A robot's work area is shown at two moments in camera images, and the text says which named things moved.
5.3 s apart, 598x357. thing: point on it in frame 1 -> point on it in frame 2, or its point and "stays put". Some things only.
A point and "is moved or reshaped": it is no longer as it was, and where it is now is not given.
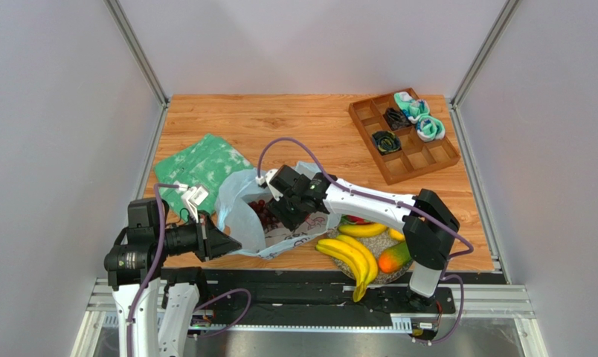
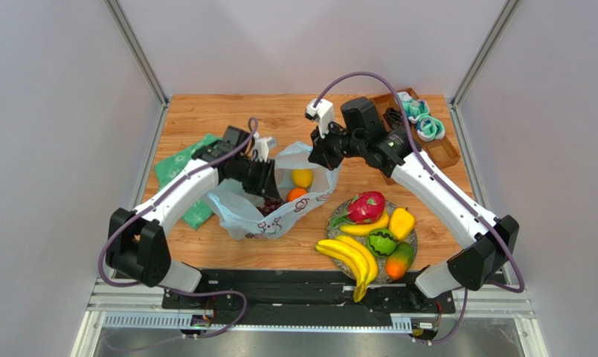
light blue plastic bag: [234, 216] is moved or reshaped
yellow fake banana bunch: [364, 265] stays put
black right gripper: [289, 206] -> [321, 154]
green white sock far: [413, 108] stays put
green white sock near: [428, 129] stays put
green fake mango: [394, 258] is moved or reshaped
